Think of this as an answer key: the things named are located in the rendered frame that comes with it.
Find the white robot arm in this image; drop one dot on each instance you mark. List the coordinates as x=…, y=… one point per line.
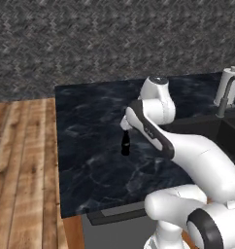
x=200, y=162

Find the black sink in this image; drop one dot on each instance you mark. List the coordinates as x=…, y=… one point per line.
x=216, y=129

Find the black drink bottle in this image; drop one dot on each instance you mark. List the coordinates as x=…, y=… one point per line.
x=125, y=142

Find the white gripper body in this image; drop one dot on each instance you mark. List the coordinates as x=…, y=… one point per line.
x=125, y=123

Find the grey sink tap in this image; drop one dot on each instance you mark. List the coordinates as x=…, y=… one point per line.
x=227, y=94

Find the white paper towel roll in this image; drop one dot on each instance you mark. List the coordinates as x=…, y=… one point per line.
x=227, y=86

